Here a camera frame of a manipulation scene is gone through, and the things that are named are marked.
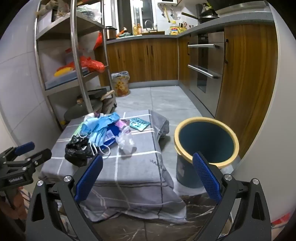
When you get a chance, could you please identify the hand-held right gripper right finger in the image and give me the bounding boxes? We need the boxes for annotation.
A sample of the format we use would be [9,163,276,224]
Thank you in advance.
[192,152,271,241]

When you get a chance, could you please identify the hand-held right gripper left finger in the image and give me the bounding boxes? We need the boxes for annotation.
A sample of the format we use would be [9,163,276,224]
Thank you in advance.
[25,153,104,241]

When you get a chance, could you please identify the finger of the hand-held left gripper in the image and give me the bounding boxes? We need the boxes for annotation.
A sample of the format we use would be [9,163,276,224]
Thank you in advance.
[0,142,36,161]
[5,148,52,168]

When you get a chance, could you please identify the black plastic bag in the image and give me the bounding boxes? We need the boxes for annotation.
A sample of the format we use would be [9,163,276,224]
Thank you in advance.
[64,136,93,167]

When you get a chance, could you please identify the blue bin with yellow rim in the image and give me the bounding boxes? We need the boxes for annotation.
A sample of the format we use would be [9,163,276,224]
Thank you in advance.
[174,117,240,189]

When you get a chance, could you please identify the clear plastic bag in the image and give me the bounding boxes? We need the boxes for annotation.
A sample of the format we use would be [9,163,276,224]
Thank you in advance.
[115,127,137,154]

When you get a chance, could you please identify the blue wet wipes pack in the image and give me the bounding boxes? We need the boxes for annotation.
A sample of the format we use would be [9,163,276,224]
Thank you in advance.
[103,124,122,146]

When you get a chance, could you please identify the purple packet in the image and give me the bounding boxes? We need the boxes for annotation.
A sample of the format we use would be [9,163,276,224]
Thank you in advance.
[117,119,130,130]

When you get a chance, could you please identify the teal blister pack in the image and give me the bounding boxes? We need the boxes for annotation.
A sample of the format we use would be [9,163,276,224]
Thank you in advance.
[129,117,149,132]

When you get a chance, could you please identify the grey checked cloth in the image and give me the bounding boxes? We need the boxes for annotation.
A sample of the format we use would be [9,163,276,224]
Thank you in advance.
[38,109,188,225]

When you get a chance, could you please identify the dark pan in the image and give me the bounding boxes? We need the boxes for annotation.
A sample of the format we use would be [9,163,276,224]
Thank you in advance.
[63,103,102,123]

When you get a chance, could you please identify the yellow container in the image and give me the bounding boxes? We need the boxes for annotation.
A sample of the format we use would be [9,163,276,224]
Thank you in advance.
[54,66,74,77]

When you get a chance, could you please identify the patterned waste bin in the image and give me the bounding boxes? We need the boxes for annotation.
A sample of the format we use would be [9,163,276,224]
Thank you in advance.
[111,71,130,97]

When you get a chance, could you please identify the red plastic bag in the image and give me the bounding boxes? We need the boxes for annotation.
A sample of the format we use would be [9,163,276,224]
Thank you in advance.
[79,56,105,73]

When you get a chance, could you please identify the steel shelf rack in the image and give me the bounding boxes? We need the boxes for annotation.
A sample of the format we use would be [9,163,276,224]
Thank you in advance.
[35,0,117,130]

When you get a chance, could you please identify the red hanging bag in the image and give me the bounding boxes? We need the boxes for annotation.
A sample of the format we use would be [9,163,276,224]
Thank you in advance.
[92,31,103,50]

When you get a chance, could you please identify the wooden kitchen cabinets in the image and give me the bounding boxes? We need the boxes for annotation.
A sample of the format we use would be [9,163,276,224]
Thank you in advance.
[95,23,278,160]

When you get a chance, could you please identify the steel cooking pot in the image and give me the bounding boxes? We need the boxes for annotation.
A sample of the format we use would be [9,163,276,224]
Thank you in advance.
[105,26,117,40]

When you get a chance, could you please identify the yellow oil bottle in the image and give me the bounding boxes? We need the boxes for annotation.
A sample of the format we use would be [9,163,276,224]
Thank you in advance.
[169,21,179,36]

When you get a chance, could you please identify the grey kitchen countertop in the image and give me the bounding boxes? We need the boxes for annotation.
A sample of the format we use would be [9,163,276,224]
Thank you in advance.
[106,11,275,44]

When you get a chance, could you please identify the black wok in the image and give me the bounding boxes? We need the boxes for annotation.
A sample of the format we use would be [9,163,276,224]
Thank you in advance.
[181,9,220,24]

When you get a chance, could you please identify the kitchen window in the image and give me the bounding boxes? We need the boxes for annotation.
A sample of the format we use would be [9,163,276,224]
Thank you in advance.
[117,0,154,32]

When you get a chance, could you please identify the wooden handle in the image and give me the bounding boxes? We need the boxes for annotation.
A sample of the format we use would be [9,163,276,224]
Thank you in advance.
[100,90,115,100]

